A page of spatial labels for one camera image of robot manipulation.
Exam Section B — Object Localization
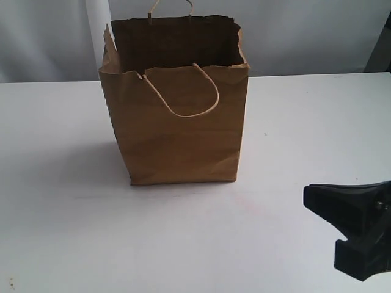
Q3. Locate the brown paper bag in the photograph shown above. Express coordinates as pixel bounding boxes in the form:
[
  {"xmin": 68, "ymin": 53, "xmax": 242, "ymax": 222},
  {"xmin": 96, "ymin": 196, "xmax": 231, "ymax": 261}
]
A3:
[{"xmin": 98, "ymin": 14, "xmax": 249, "ymax": 186}]

